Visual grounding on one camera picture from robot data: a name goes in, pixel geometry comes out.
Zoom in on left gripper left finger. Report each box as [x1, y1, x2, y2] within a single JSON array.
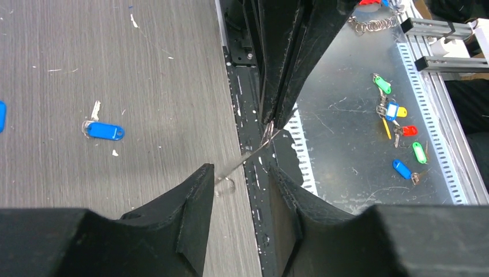
[[1, 164, 215, 276]]

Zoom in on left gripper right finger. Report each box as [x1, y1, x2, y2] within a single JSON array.
[[269, 167, 488, 276]]

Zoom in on chain of key rings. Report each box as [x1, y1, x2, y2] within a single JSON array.
[[347, 15, 400, 35]]

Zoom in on blue white key tag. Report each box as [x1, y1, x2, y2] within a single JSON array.
[[376, 101, 400, 121]]

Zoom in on green key tag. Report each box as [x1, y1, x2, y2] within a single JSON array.
[[373, 73, 392, 95], [412, 141, 430, 164]]

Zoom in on large metal keyring disc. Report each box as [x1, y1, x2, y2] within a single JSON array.
[[215, 121, 280, 197]]

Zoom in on blue key tag on tray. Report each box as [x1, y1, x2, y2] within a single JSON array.
[[392, 159, 428, 186]]

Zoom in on green key tag upper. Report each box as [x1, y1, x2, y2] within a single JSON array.
[[373, 73, 392, 95]]

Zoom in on yellow key tag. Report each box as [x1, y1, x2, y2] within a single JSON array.
[[381, 106, 408, 140]]

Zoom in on red key tag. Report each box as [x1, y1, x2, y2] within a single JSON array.
[[393, 125, 418, 148]]

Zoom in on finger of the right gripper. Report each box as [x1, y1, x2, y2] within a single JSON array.
[[258, 1, 304, 125], [274, 1, 359, 129]]

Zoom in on green key tag lower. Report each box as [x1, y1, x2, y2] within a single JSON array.
[[412, 141, 430, 164]]

